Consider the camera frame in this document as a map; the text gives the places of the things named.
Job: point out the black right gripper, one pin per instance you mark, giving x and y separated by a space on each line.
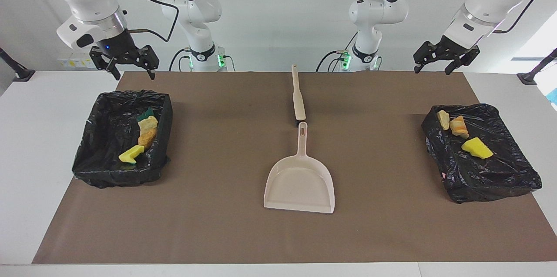
116 46

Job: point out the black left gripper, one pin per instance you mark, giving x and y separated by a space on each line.
452 46

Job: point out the yellow sponge piece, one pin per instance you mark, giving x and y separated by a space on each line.
477 148
147 115
132 154

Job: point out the striped croissant bread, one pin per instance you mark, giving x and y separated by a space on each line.
459 128
443 120

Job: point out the pale torn bread piece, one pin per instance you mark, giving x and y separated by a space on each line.
149 124

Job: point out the brown oval bread bun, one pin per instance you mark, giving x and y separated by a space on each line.
146 138

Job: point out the beige brush black bristles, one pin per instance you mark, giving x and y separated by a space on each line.
298 103

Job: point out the pale pink plastic dustpan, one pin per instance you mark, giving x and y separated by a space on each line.
300 185

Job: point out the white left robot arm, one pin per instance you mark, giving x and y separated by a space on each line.
487 3

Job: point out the bin with black bag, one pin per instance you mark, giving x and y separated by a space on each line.
104 138
491 177

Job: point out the blue object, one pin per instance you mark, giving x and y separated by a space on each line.
554 96

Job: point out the brown table mat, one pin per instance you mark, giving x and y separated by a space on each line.
283 238

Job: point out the white wall socket box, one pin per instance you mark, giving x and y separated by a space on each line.
72 61

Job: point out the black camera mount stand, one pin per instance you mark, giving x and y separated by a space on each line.
21 75
528 78

